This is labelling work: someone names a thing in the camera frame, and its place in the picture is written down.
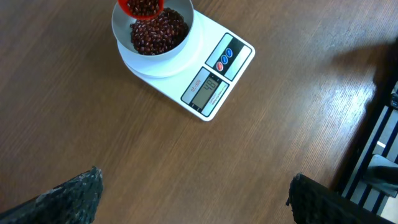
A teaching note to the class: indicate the white plastic bowl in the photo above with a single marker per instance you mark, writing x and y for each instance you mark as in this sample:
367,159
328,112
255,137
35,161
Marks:
121,22

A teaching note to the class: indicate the orange measuring scoop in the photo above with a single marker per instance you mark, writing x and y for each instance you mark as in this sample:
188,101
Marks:
142,9

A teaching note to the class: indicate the red beans in bowl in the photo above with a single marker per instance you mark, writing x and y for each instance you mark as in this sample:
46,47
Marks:
159,35

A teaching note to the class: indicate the black metal frame rack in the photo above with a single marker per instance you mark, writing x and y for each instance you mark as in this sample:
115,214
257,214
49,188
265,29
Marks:
376,135

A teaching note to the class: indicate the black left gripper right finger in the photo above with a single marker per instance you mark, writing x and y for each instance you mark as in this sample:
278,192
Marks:
313,203

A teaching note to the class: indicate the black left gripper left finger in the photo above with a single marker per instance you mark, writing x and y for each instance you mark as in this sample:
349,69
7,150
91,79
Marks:
74,201

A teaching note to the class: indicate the white digital kitchen scale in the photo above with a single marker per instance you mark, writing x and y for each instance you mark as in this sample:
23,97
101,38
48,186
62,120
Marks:
201,76

